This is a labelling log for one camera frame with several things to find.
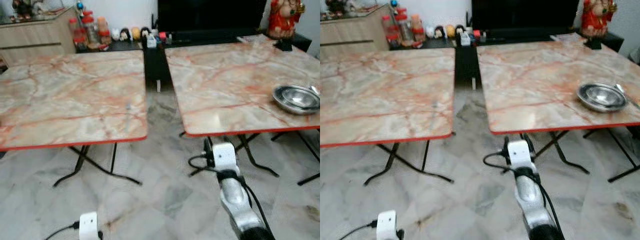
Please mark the black and white figurine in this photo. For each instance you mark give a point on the black and white figurine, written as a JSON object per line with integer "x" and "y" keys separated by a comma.
{"x": 125, "y": 34}
{"x": 440, "y": 32}

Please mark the small white box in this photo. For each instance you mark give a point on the small white box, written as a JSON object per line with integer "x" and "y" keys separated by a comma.
{"x": 466, "y": 39}
{"x": 151, "y": 41}

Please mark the blue ball ornament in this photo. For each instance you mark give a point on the blue ball ornament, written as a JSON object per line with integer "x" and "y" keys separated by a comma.
{"x": 80, "y": 6}
{"x": 395, "y": 4}

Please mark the orange-filled red-lidded jar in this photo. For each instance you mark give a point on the orange-filled red-lidded jar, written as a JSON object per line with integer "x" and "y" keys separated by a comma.
{"x": 104, "y": 32}
{"x": 417, "y": 29}

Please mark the yellow round figurine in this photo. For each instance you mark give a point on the yellow round figurine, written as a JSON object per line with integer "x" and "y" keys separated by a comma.
{"x": 450, "y": 30}
{"x": 135, "y": 33}

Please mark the black television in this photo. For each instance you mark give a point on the black television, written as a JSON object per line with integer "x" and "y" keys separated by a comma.
{"x": 210, "y": 14}
{"x": 525, "y": 12}

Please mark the light wooden cabinet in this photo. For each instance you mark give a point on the light wooden cabinet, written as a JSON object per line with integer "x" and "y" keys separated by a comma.
{"x": 350, "y": 40}
{"x": 35, "y": 42}

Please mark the large red-lidded plastic jar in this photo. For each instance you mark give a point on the large red-lidded plastic jar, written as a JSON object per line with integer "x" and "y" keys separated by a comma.
{"x": 404, "y": 30}
{"x": 91, "y": 32}

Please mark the dark figurines on cabinet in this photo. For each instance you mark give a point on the dark figurines on cabinet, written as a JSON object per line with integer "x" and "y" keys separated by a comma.
{"x": 336, "y": 7}
{"x": 22, "y": 9}

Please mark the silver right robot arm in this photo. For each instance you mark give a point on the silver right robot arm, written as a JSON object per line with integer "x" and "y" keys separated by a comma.
{"x": 529, "y": 197}
{"x": 235, "y": 197}

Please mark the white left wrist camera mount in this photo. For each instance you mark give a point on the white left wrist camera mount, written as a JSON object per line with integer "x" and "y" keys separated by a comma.
{"x": 88, "y": 226}
{"x": 386, "y": 225}

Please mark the steel bowl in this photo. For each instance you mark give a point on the steel bowl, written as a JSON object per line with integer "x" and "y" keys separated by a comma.
{"x": 600, "y": 97}
{"x": 295, "y": 100}

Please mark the small red-lidded plastic jar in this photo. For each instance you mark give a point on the small red-lidded plastic jar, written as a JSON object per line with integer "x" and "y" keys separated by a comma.
{"x": 388, "y": 31}
{"x": 76, "y": 34}

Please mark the marble-pattern folding table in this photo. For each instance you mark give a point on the marble-pattern folding table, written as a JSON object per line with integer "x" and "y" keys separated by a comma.
{"x": 225, "y": 85}
{"x": 530, "y": 85}
{"x": 75, "y": 95}
{"x": 385, "y": 95}

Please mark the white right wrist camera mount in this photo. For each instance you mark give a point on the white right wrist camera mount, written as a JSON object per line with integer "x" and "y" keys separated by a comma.
{"x": 519, "y": 154}
{"x": 224, "y": 156}

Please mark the flat printed mat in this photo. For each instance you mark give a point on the flat printed mat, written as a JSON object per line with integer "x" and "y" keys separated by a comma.
{"x": 254, "y": 39}
{"x": 566, "y": 37}

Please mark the red and gold statue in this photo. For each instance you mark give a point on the red and gold statue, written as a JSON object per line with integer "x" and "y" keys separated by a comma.
{"x": 596, "y": 19}
{"x": 284, "y": 20}

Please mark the steel spoon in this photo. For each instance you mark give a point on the steel spoon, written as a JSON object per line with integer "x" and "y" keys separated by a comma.
{"x": 624, "y": 92}
{"x": 315, "y": 90}

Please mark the black round figurine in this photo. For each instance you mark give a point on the black round figurine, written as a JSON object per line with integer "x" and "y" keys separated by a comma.
{"x": 145, "y": 33}
{"x": 460, "y": 30}

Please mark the white round figurine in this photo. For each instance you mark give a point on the white round figurine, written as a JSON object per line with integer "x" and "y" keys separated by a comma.
{"x": 115, "y": 34}
{"x": 429, "y": 32}

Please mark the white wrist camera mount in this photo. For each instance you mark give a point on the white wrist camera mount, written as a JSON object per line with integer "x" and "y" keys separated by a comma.
{"x": 88, "y": 226}
{"x": 224, "y": 156}
{"x": 386, "y": 225}
{"x": 519, "y": 154}

